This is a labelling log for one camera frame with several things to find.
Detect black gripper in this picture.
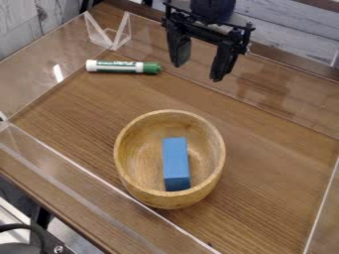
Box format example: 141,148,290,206
163,1,255,82

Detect blue rectangular block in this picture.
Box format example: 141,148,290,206
162,137,191,191

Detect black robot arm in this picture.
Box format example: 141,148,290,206
162,0,255,82

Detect brown wooden bowl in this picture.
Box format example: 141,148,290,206
114,109,227,209

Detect green and white marker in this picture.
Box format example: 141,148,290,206
85,60,162,74

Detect black metal stand base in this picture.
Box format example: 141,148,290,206
30,223,78,254

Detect clear acrylic corner bracket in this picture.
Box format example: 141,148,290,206
85,12,131,51

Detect black cable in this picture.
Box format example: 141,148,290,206
0,223,48,254

